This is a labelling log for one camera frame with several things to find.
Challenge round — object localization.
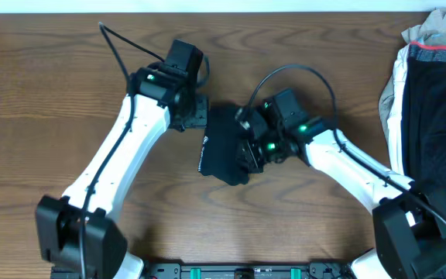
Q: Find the black t-shirt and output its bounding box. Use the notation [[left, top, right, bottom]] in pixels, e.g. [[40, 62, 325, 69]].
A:
[[198, 103, 249, 186]]

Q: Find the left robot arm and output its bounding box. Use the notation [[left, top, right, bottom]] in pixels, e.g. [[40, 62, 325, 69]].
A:
[[36, 66, 208, 278]]

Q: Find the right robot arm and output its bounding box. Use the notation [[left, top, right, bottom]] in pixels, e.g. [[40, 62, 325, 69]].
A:
[[235, 113, 446, 278]]

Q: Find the white garment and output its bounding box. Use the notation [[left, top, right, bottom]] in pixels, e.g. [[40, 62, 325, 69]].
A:
[[379, 45, 410, 174]]

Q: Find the black shorts red waistband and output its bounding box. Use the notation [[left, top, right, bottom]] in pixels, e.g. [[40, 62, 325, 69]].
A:
[[401, 43, 446, 219]]

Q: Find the beige garment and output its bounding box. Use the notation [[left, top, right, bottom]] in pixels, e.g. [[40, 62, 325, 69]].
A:
[[379, 7, 446, 133]]

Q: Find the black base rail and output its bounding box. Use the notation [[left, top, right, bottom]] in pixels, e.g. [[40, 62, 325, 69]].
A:
[[141, 262, 355, 279]]

